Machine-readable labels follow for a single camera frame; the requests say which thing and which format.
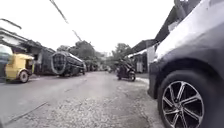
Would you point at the motorcycle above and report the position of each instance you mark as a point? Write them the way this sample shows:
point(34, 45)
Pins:
point(126, 71)

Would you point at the distant trees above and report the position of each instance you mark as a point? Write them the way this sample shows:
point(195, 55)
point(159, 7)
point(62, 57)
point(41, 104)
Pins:
point(83, 50)

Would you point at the low roofed shelter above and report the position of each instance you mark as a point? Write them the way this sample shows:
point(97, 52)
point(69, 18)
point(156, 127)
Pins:
point(140, 45)

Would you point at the grey asphalt road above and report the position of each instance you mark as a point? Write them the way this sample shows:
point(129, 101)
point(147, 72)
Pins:
point(86, 100)

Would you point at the low shed building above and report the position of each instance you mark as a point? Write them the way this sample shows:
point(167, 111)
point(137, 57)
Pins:
point(41, 58)

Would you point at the building with dark roof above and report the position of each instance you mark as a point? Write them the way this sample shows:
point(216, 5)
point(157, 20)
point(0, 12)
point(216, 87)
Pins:
point(173, 20)

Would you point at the dark SUV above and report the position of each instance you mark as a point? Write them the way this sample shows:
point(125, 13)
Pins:
point(193, 50)

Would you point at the yellow vehicle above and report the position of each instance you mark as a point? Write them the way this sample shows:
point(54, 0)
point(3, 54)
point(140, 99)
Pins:
point(16, 66)

